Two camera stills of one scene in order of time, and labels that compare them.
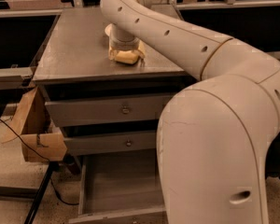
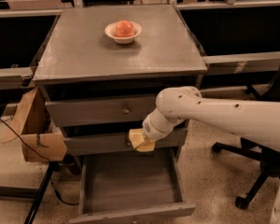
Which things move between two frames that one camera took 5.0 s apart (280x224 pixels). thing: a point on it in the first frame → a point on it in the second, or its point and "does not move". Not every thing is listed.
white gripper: [124, 44] → [149, 130]
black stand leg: [52, 167] does not move
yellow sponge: [127, 57] → [147, 146]
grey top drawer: [106, 111] does not move
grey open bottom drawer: [120, 189] does not move
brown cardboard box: [31, 119] does not move
